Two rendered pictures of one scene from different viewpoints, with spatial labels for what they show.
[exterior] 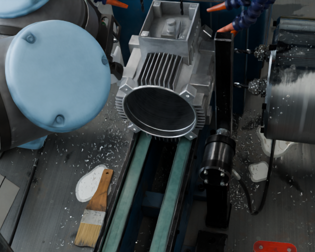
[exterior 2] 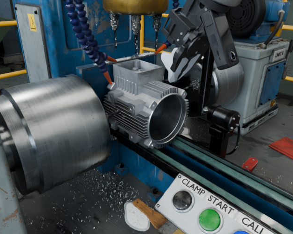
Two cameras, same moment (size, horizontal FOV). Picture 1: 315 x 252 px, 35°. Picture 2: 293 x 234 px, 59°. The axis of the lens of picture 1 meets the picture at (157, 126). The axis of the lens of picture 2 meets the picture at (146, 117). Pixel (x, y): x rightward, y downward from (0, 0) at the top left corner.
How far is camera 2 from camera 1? 0.86 m
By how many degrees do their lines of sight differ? 53
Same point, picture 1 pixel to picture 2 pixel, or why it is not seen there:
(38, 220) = not seen: outside the picture
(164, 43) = (151, 73)
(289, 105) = (223, 78)
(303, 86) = not seen: hidden behind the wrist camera
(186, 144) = (176, 141)
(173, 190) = (207, 158)
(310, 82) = not seen: hidden behind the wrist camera
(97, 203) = (159, 219)
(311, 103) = (228, 73)
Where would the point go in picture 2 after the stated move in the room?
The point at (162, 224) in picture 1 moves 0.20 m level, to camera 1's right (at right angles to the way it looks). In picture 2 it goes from (230, 172) to (242, 138)
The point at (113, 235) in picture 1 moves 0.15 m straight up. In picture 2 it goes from (226, 196) to (236, 142)
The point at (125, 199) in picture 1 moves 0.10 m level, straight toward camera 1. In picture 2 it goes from (198, 178) to (239, 187)
